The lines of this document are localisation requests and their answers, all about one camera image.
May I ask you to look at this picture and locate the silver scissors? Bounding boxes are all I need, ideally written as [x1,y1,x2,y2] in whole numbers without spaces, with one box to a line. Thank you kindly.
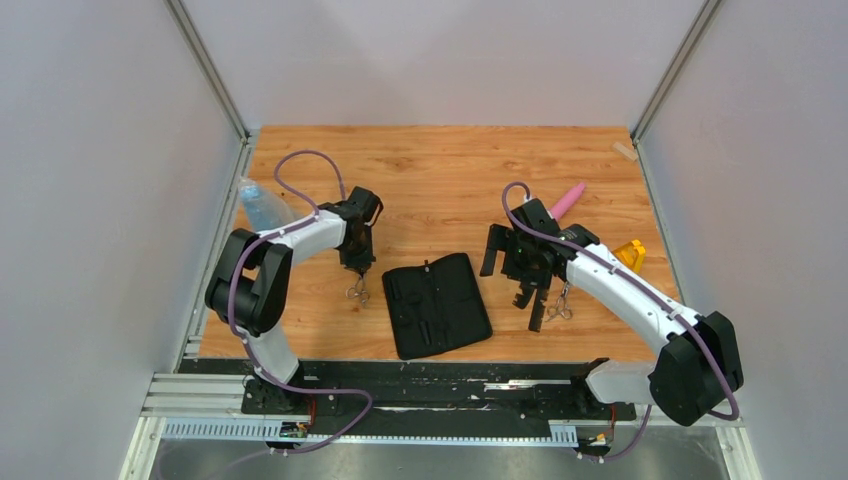
[545,282,573,322]
[345,273,370,306]

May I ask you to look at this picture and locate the pink hair trimmer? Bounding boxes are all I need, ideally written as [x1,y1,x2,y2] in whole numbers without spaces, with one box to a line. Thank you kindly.
[548,182,586,221]

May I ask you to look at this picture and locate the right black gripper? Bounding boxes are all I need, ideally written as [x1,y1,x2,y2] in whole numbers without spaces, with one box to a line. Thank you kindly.
[480,224,551,290]

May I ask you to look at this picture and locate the black zippered tool case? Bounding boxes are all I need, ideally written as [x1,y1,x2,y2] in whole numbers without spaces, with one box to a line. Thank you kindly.
[382,253,493,360]

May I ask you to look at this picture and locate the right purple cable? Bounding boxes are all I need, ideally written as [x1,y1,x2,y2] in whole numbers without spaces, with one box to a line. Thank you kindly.
[500,181,741,463]

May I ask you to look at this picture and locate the black handled comb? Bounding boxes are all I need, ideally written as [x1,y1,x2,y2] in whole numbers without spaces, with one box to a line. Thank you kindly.
[513,284,537,309]

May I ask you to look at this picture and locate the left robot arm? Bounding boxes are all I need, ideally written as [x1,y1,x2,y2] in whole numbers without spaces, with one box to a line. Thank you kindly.
[204,187,384,413]

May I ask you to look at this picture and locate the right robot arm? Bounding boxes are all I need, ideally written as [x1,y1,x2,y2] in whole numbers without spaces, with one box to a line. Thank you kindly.
[480,199,744,426]

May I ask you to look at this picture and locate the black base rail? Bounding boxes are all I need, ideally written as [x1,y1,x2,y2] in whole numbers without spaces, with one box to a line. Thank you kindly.
[178,358,637,438]

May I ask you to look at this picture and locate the clear blue spray bottle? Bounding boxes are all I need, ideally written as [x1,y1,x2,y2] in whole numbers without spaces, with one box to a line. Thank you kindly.
[238,177,302,231]

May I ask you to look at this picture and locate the tape piece on table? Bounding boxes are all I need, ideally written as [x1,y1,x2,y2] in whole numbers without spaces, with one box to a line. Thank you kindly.
[611,142,639,162]

